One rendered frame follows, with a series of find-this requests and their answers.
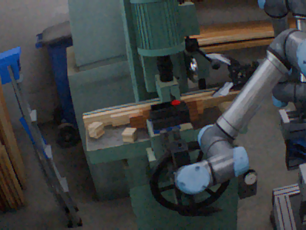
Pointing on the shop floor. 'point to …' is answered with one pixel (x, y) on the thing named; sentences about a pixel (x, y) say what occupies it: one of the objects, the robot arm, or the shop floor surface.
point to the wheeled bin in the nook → (55, 52)
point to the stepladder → (12, 62)
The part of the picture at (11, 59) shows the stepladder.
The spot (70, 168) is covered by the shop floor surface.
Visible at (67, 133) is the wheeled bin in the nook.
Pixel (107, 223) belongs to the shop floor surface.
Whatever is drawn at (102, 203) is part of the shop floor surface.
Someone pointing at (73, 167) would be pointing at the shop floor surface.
